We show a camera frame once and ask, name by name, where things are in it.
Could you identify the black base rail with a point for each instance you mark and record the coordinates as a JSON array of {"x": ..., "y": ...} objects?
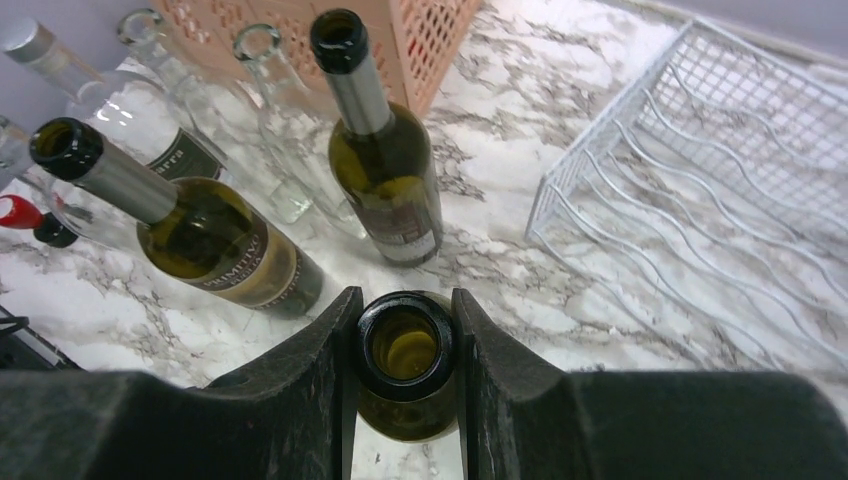
[{"x": 24, "y": 349}]

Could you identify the peach plastic crate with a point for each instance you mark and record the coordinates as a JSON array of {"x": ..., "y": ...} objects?
[{"x": 413, "y": 42}]

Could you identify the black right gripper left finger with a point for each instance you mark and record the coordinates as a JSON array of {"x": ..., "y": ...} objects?
[{"x": 288, "y": 414}]

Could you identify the white wire wine rack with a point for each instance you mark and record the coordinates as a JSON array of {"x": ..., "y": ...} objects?
[{"x": 709, "y": 199}]

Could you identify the clear square glass bottle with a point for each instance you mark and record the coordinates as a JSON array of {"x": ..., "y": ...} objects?
[{"x": 295, "y": 123}]

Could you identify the small clear glass bottle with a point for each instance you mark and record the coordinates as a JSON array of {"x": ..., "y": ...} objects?
[{"x": 16, "y": 161}]

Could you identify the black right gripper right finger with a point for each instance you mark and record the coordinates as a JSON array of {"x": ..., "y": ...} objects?
[{"x": 520, "y": 417}]

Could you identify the green Primitivo wine bottle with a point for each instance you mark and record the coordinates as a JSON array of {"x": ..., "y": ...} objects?
[{"x": 196, "y": 230}]

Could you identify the small red-capped bottle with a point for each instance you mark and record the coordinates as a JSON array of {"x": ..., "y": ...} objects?
[{"x": 18, "y": 213}]

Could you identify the clear bottle silver cap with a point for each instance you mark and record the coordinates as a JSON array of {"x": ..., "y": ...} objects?
[{"x": 127, "y": 108}]

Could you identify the green wine bottle silver neck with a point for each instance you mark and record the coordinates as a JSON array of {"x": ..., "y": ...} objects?
[{"x": 379, "y": 151}]

